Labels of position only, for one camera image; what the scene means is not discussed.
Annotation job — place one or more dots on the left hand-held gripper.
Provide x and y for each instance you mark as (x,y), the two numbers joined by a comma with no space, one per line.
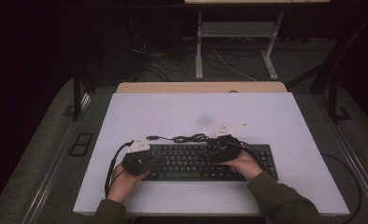
(138,163)

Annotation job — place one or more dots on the white metal desk frame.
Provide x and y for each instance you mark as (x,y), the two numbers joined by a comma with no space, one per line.
(198,56)

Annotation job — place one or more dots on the person's right hand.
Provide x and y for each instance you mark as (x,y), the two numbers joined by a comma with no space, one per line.
(244,165)

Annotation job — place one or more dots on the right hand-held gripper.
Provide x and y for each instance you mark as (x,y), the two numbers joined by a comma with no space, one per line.
(225,147)

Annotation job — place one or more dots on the person's left hand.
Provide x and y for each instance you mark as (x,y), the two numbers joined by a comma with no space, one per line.
(123,183)

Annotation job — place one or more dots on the black metal stand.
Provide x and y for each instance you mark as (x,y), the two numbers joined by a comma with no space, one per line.
(77,99)
(332,102)

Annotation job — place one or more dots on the black keyboard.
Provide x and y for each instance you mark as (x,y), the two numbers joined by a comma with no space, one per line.
(185,161)

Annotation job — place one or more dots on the wooden table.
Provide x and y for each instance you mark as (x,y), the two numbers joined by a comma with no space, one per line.
(172,87)

